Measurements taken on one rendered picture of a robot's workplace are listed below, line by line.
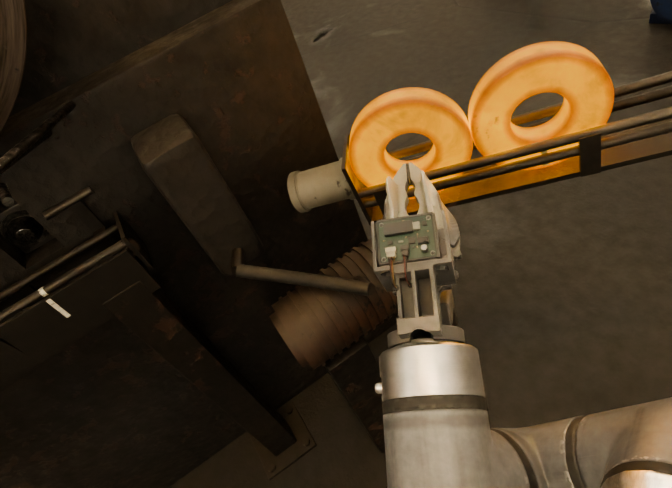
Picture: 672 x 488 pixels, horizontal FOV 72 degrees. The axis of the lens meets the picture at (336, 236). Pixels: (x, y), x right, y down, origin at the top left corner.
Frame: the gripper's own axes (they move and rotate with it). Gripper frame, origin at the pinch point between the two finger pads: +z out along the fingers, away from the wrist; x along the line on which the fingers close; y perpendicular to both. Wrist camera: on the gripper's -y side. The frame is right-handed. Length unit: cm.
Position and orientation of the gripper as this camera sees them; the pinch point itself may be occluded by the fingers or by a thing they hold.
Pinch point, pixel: (409, 177)
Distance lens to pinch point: 54.1
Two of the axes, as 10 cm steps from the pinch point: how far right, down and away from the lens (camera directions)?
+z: -0.3, -9.0, 4.3
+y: -2.9, -4.0, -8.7
